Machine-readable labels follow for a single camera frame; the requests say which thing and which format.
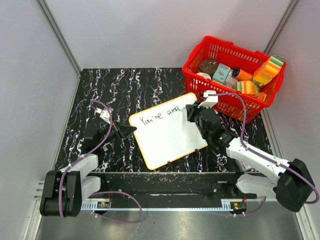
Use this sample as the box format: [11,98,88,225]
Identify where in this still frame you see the orange packet in basket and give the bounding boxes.
[253,92,267,102]

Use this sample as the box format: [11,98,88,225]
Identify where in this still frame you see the orange bottle blue cap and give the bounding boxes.
[231,68,253,81]

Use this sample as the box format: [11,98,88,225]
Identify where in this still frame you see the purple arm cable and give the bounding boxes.
[208,92,320,217]
[58,99,143,223]

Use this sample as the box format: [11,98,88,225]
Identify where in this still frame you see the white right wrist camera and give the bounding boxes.
[198,90,219,109]

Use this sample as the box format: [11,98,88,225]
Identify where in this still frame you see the yellow green sponge pack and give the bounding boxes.
[252,54,286,87]

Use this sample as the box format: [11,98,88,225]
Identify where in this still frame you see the white board yellow frame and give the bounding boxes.
[128,93,208,170]

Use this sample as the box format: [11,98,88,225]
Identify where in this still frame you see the white round lid container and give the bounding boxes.
[197,72,212,80]

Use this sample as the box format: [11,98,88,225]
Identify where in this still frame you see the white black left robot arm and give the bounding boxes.
[39,121,137,217]

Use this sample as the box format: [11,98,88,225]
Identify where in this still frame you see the pink white packet in basket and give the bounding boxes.
[224,76,238,90]

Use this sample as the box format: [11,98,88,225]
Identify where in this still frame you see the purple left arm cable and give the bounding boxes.
[58,99,143,223]

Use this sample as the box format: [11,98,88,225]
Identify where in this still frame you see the small pink white box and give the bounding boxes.
[235,160,257,172]

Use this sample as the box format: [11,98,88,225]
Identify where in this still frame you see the red plastic shopping basket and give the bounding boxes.
[182,36,287,123]

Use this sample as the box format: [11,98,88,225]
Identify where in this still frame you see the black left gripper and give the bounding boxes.
[97,118,137,148]

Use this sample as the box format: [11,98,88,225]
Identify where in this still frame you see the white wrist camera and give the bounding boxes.
[198,90,219,109]
[96,108,110,124]

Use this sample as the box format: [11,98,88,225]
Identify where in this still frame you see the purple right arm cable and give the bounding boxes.
[208,92,320,217]

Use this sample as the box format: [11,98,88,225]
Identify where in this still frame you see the striped orange sponge pack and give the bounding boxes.
[235,80,260,95]

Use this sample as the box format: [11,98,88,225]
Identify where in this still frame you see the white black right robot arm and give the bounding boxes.
[185,101,320,212]

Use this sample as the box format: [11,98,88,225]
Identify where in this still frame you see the brown round bread pack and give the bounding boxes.
[198,58,220,77]

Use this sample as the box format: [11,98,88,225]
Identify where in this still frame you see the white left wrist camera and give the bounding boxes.
[96,108,110,124]

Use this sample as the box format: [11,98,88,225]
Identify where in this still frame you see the teal small carton box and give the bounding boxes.
[212,63,231,84]

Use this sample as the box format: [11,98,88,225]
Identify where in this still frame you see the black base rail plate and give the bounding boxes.
[88,172,257,205]

